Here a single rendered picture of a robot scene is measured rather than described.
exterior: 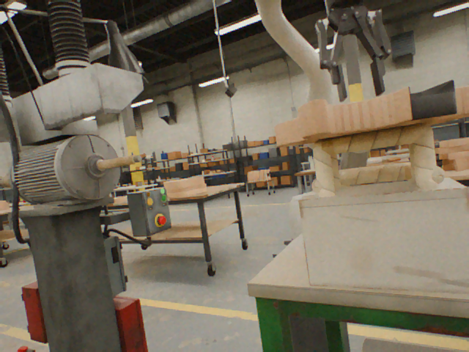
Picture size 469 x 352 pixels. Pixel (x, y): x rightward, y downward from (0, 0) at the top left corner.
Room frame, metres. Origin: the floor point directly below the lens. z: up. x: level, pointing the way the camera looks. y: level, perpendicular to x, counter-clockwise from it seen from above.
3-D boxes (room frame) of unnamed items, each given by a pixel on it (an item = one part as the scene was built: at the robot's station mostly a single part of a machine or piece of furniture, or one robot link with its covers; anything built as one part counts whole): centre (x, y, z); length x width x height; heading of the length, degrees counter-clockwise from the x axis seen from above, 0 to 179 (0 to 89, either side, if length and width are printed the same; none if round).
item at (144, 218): (1.43, 0.52, 0.99); 0.24 x 0.21 x 0.26; 62
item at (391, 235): (0.59, -0.26, 1.02); 0.27 x 0.15 x 0.17; 65
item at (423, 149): (0.51, -0.31, 1.15); 0.03 x 0.03 x 0.09
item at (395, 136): (0.55, -0.24, 1.20); 0.20 x 0.03 x 0.03; 64
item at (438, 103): (0.59, -0.26, 1.23); 0.40 x 0.35 x 0.04; 179
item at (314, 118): (0.44, -0.13, 1.23); 0.09 x 0.07 x 0.04; 179
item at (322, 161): (0.59, -0.16, 1.15); 0.03 x 0.03 x 0.09
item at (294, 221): (1.56, -0.31, 0.87); 0.18 x 0.16 x 0.22; 86
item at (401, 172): (0.69, -0.31, 1.12); 0.20 x 0.03 x 0.03; 64
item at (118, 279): (1.42, 0.69, 0.93); 0.15 x 0.10 x 0.55; 62
